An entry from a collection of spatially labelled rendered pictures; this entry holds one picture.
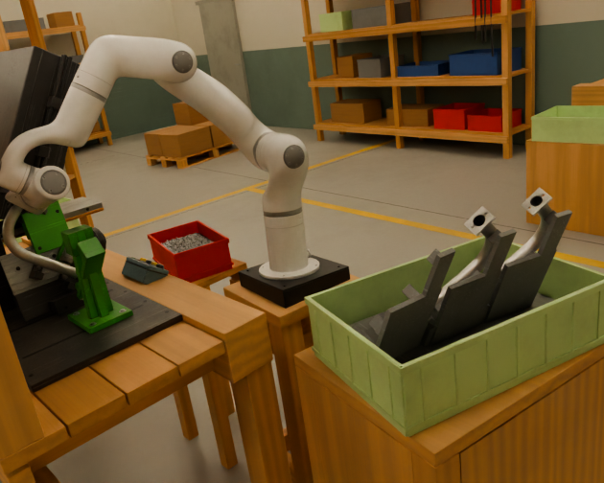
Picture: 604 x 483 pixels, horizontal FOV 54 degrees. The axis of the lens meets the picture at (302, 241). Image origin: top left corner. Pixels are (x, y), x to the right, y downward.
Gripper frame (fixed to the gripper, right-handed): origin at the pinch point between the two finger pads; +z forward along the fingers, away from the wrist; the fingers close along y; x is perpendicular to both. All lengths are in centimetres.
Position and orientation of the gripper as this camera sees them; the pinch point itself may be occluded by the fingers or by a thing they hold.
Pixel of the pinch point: (18, 204)
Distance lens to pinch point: 185.6
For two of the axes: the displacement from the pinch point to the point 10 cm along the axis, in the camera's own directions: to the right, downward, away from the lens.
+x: -2.8, 8.8, -3.7
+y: -7.3, -4.5, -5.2
